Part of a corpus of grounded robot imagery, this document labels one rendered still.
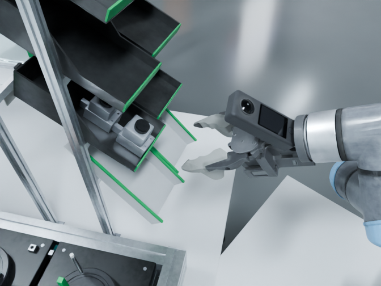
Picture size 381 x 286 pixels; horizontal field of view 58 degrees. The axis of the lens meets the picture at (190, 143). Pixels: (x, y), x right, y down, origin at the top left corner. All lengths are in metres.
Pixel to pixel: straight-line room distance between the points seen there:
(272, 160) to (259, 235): 0.47
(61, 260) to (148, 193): 0.25
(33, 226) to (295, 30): 3.20
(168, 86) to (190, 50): 2.41
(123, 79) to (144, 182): 0.32
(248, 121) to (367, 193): 0.18
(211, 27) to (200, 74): 0.80
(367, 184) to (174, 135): 0.61
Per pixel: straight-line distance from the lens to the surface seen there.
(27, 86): 0.71
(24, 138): 1.34
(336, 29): 3.87
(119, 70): 0.64
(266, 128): 0.49
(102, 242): 0.90
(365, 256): 1.07
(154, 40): 0.74
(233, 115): 0.47
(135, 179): 0.85
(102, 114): 0.70
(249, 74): 3.00
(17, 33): 0.63
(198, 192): 1.07
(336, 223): 1.09
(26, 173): 0.87
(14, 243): 0.95
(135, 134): 0.67
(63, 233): 0.94
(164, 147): 0.96
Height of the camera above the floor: 1.74
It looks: 47 degrees down
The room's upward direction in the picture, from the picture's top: straight up
